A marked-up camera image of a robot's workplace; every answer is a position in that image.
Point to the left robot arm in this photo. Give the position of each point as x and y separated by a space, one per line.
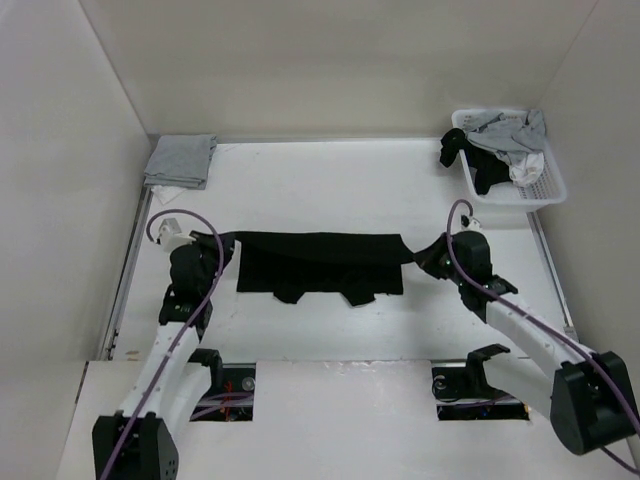
139 440

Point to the white tank top in basket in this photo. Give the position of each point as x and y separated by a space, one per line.
527 171

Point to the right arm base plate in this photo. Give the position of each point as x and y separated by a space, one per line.
459 399

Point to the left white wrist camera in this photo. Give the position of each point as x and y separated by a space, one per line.
170 236

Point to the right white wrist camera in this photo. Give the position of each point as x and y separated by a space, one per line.
470 223

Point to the right metal table rail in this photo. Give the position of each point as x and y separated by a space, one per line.
552 274

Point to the folded white tank top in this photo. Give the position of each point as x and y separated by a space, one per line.
167 194

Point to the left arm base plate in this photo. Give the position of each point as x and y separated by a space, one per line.
231 396

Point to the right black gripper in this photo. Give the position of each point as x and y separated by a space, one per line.
427 257

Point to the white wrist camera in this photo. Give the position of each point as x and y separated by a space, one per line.
470 223
170 236

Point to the grey tank top in basket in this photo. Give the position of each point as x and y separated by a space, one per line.
510 138

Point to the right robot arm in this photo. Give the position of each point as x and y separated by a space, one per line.
586 396

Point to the folded grey tank top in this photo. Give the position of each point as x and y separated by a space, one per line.
181 161

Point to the black tank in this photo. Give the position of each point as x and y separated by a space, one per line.
489 170
290 265

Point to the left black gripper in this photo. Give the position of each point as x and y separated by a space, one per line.
207 241

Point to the white plastic basket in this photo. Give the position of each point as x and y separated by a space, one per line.
549 189

